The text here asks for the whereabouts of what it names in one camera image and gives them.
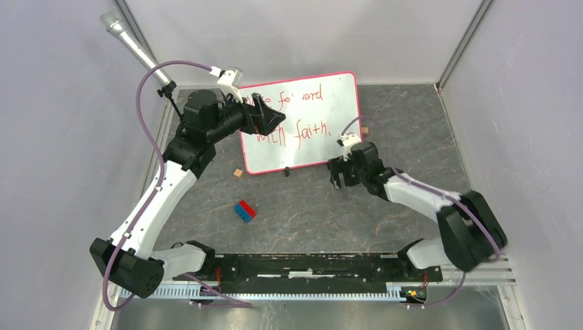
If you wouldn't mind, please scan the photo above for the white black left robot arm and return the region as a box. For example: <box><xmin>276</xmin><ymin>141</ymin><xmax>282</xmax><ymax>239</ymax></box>
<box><xmin>89</xmin><ymin>89</ymin><xmax>286</xmax><ymax>298</ymax></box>

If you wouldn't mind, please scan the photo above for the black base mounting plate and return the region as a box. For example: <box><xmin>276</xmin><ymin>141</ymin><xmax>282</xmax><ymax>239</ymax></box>
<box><xmin>194</xmin><ymin>252</ymin><xmax>443</xmax><ymax>294</ymax></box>

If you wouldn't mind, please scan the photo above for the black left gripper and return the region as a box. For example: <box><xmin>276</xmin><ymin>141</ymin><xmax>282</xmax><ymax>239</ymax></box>
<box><xmin>206</xmin><ymin>89</ymin><xmax>285</xmax><ymax>143</ymax></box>

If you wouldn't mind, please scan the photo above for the red blue toy block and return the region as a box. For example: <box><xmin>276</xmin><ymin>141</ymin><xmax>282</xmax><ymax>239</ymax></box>
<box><xmin>234</xmin><ymin>200</ymin><xmax>256</xmax><ymax>223</ymax></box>

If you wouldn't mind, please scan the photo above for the silver microphone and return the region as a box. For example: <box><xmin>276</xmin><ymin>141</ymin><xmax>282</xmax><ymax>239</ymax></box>
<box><xmin>100</xmin><ymin>12</ymin><xmax>176</xmax><ymax>96</ymax></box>

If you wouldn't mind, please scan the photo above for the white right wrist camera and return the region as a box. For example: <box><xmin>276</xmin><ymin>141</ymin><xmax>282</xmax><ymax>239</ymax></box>
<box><xmin>337</xmin><ymin>133</ymin><xmax>362</xmax><ymax>162</ymax></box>

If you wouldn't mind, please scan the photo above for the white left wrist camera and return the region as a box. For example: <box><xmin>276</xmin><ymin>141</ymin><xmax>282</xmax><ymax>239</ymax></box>
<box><xmin>217</xmin><ymin>67</ymin><xmax>243</xmax><ymax>102</ymax></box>

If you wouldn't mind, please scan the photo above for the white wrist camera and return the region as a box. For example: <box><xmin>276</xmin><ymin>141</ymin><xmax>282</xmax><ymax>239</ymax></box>
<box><xmin>217</xmin><ymin>67</ymin><xmax>243</xmax><ymax>102</ymax></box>
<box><xmin>337</xmin><ymin>133</ymin><xmax>362</xmax><ymax>162</ymax></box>

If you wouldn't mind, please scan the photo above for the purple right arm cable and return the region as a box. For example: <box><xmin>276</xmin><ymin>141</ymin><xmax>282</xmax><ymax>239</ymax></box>
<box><xmin>340</xmin><ymin>115</ymin><xmax>501</xmax><ymax>309</ymax></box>

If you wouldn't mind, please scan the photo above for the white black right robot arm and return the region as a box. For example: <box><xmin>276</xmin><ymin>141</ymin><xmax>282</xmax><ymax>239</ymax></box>
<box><xmin>327</xmin><ymin>136</ymin><xmax>508</xmax><ymax>281</ymax></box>

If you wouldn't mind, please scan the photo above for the pink framed whiteboard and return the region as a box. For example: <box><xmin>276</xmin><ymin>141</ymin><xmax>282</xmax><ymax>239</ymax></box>
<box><xmin>240</xmin><ymin>71</ymin><xmax>362</xmax><ymax>175</ymax></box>

